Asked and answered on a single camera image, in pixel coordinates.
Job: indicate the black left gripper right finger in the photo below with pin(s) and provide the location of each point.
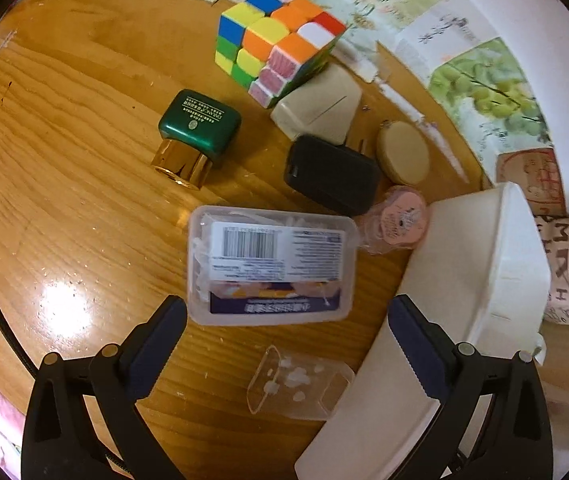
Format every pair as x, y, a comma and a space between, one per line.
492, 421

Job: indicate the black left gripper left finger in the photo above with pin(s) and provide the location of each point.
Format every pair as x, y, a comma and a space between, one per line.
59, 440

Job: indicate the small clear plastic case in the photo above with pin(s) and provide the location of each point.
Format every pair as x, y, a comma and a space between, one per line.
297, 386

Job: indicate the clear plastic floss box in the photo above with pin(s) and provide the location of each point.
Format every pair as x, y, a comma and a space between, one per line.
259, 267

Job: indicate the black charger plug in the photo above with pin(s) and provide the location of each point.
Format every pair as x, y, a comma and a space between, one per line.
333, 176

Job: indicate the beige charger plug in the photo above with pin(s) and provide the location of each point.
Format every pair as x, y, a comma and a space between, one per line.
325, 106

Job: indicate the colourful puzzle cube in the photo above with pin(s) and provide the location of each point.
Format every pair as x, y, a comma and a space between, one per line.
271, 47

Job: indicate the white plastic storage bin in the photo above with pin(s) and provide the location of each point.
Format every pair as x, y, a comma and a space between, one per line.
480, 273

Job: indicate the pink correction tape dispenser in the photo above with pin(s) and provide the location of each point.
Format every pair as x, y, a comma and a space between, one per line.
400, 221

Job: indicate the brown cardboard panel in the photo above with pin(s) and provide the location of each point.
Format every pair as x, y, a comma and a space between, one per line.
537, 173

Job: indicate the round beige compact case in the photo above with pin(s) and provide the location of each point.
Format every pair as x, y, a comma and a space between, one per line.
402, 153

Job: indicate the grape print paper backdrop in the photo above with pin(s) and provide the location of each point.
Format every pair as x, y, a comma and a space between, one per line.
459, 58

